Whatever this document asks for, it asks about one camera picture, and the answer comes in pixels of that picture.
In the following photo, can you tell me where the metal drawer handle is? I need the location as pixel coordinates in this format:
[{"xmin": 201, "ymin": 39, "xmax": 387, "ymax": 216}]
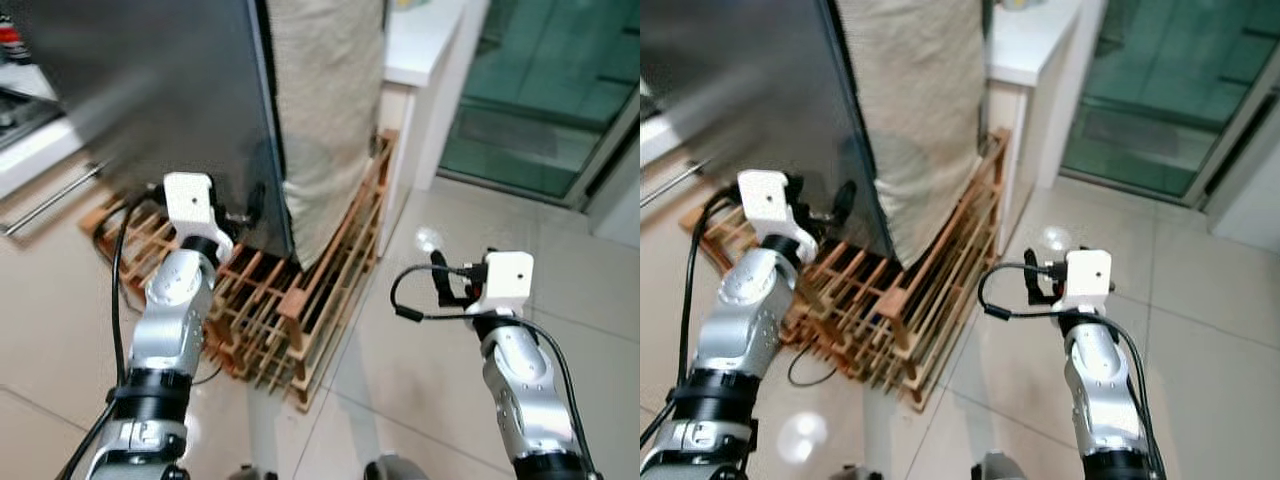
[
  {"xmin": 3, "ymin": 162, "xmax": 103, "ymax": 238},
  {"xmin": 640, "ymin": 158, "xmax": 725, "ymax": 208}
]

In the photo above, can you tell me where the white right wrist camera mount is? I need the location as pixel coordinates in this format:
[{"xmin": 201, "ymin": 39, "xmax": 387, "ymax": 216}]
[
  {"xmin": 1063, "ymin": 249, "xmax": 1114, "ymax": 313},
  {"xmin": 465, "ymin": 252, "xmax": 535, "ymax": 315}
]

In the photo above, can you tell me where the thin black floor cable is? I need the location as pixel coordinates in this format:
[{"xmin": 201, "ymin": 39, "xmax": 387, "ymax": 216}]
[{"xmin": 786, "ymin": 345, "xmax": 843, "ymax": 389}]

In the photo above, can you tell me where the white kitchen counter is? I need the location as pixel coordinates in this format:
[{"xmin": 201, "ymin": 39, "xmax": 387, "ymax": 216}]
[
  {"xmin": 0, "ymin": 55, "xmax": 106, "ymax": 246},
  {"xmin": 640, "ymin": 85, "xmax": 736, "ymax": 211}
]

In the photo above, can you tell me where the wooden slatted rack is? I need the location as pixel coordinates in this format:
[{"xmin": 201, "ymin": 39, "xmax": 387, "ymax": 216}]
[
  {"xmin": 78, "ymin": 128, "xmax": 401, "ymax": 413},
  {"xmin": 680, "ymin": 128, "xmax": 1013, "ymax": 413}
]

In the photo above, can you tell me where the red bottle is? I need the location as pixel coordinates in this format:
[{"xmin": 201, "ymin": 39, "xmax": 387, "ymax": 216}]
[{"xmin": 0, "ymin": 16, "xmax": 31, "ymax": 64}]

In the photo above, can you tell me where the green glass sliding door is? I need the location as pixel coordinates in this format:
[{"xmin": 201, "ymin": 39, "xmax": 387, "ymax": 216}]
[
  {"xmin": 1058, "ymin": 0, "xmax": 1280, "ymax": 209},
  {"xmin": 437, "ymin": 0, "xmax": 641, "ymax": 209}
]

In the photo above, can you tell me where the grey robot right foot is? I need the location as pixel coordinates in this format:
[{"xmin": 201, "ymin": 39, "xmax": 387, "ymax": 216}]
[
  {"xmin": 970, "ymin": 451, "xmax": 1033, "ymax": 480},
  {"xmin": 363, "ymin": 454, "xmax": 433, "ymax": 480}
]

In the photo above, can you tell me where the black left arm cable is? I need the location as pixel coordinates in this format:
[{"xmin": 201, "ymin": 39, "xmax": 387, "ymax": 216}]
[
  {"xmin": 640, "ymin": 185, "xmax": 747, "ymax": 453},
  {"xmin": 58, "ymin": 185, "xmax": 173, "ymax": 480}
]

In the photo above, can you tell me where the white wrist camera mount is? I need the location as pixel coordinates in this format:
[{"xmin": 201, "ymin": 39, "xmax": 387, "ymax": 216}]
[
  {"xmin": 1063, "ymin": 249, "xmax": 1114, "ymax": 313},
  {"xmin": 163, "ymin": 172, "xmax": 237, "ymax": 263},
  {"xmin": 465, "ymin": 252, "xmax": 535, "ymax": 315},
  {"xmin": 737, "ymin": 169, "xmax": 818, "ymax": 263}
]

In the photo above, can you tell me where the black stove top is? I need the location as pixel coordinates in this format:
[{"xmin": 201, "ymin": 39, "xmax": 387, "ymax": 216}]
[{"xmin": 0, "ymin": 86, "xmax": 63, "ymax": 153}]

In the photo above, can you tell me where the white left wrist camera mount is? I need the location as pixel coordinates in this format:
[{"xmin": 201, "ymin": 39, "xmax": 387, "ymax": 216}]
[
  {"xmin": 737, "ymin": 169, "xmax": 818, "ymax": 263},
  {"xmin": 163, "ymin": 172, "xmax": 237, "ymax": 263}
]

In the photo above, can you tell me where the beige cloth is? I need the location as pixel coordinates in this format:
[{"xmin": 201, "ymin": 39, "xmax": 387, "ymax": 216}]
[
  {"xmin": 833, "ymin": 0, "xmax": 989, "ymax": 269},
  {"xmin": 264, "ymin": 0, "xmax": 388, "ymax": 269}
]

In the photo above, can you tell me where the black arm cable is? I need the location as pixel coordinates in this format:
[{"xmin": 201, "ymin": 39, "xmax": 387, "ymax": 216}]
[
  {"xmin": 640, "ymin": 185, "xmax": 747, "ymax": 453},
  {"xmin": 388, "ymin": 262, "xmax": 601, "ymax": 479},
  {"xmin": 58, "ymin": 185, "xmax": 173, "ymax": 480},
  {"xmin": 977, "ymin": 260, "xmax": 1167, "ymax": 479}
]

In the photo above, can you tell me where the white counter cabinet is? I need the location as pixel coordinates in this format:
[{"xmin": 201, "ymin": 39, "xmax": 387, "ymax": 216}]
[
  {"xmin": 985, "ymin": 0, "xmax": 1109, "ymax": 216},
  {"xmin": 378, "ymin": 0, "xmax": 493, "ymax": 216}
]

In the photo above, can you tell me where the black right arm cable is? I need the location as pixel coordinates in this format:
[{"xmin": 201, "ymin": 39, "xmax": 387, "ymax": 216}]
[
  {"xmin": 977, "ymin": 260, "xmax": 1167, "ymax": 479},
  {"xmin": 388, "ymin": 262, "xmax": 601, "ymax": 479}
]

